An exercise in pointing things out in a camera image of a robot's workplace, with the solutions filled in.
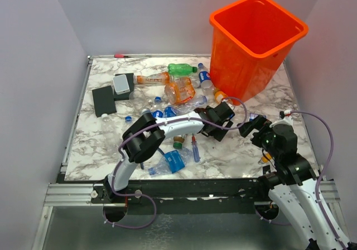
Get Starbucks coffee bottle green cap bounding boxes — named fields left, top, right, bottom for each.
left=173, top=134, right=186, bottom=150

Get small Pepsi bottle left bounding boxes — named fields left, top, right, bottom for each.
left=124, top=116, right=134, bottom=128

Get large orange label jug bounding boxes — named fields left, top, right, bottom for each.
left=164, top=77, right=196, bottom=105

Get clear white-cap bottle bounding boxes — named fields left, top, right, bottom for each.
left=101, top=113, right=119, bottom=152

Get orange plastic bin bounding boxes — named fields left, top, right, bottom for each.
left=209, top=0, right=308, bottom=102

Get aluminium frame rail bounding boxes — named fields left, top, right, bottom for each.
left=43, top=182, right=97, bottom=207

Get crushed blue label water bottle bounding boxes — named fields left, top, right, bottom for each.
left=147, top=147, right=194, bottom=176

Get white box device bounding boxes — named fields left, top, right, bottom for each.
left=113, top=74, right=130, bottom=95

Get green plastic bottle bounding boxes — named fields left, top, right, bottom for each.
left=168, top=64, right=197, bottom=76

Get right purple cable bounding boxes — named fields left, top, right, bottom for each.
left=255, top=110, right=349, bottom=250

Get small orange juice bottle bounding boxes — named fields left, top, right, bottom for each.
left=214, top=89, right=233, bottom=105

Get Pepsi bottle right side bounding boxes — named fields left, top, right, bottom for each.
left=249, top=113, right=259, bottom=121

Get black flat block front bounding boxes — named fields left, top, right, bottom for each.
left=91, top=85, right=117, bottom=118

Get yellow utility knife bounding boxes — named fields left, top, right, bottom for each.
left=260, top=153, right=272, bottom=164

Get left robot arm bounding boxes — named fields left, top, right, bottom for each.
left=103, top=102, right=235, bottom=203

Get tall orange label tea bottle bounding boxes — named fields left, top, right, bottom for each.
left=134, top=72, right=172, bottom=85

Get red marker pen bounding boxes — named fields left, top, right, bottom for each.
left=114, top=54, right=131, bottom=59

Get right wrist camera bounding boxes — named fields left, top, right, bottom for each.
left=279, top=109, right=291, bottom=119

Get black flat block rear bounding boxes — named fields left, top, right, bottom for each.
left=112, top=73, right=134, bottom=101

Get blue handled pliers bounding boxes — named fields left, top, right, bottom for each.
left=139, top=148, right=165, bottom=170

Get Pepsi bottle beside bin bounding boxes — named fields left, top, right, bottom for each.
left=197, top=63, right=215, bottom=95

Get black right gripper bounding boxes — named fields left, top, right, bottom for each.
left=238, top=113, right=281, bottom=160

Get Pocari Sweat bottle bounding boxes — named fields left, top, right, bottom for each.
left=163, top=105, right=177, bottom=118

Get clear jar metal lid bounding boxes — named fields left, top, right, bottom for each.
left=129, top=90, right=151, bottom=116

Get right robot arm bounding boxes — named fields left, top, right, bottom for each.
left=239, top=113, right=356, bottom=249

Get red blue screwdriver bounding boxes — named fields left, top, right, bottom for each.
left=191, top=134, right=200, bottom=163

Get Pepsi bottle centre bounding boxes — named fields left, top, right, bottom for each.
left=151, top=97, right=163, bottom=118

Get black flat block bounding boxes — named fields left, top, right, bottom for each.
left=91, top=85, right=117, bottom=118
left=112, top=73, right=134, bottom=101

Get crushed clear blue-cap bottle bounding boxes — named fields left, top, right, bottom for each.
left=176, top=95, right=208, bottom=115

